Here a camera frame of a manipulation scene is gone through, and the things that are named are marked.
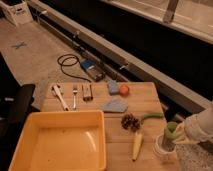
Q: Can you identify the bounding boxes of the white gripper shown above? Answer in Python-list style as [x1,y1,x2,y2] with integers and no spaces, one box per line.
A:
[164,121,190,144]

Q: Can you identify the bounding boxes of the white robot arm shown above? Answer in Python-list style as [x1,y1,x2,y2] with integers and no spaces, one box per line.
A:
[164,101,213,144]

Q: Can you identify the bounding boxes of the yellow plastic tray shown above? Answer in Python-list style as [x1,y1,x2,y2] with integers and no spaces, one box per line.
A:
[8,110,106,171]

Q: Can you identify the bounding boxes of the yellow corn cob toy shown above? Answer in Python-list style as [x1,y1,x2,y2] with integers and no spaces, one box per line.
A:
[132,132,143,161]

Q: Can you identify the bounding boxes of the pine cone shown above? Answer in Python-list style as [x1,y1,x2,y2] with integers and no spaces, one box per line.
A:
[121,114,140,132]

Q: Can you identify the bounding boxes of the wooden board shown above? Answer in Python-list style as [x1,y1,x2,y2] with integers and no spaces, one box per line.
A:
[41,82,181,171]

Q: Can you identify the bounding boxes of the grey-blue cloth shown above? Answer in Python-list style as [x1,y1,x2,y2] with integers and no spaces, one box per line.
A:
[101,98,128,113]

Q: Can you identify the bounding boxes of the orange ball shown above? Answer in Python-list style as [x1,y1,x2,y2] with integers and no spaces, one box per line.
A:
[119,84,129,96]

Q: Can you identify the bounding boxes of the blue sponge block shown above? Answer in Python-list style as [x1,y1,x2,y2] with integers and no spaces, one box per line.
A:
[107,80,119,95]

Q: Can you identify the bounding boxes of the small metal box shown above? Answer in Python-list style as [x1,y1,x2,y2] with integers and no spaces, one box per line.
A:
[82,84,93,101]

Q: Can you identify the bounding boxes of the blue and black power device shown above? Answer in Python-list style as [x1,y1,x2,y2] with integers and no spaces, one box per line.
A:
[80,59,105,82]

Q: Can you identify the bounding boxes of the metal fork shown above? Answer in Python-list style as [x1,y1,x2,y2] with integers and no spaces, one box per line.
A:
[72,85,78,110]

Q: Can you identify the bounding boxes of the black chair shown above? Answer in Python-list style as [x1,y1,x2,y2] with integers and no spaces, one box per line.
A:
[0,53,35,171]

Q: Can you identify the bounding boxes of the white box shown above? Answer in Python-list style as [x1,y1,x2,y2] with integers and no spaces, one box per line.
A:
[0,0,33,26]

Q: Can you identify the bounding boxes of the white handled tool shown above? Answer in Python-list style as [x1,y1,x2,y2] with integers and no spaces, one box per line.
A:
[51,85,69,111]

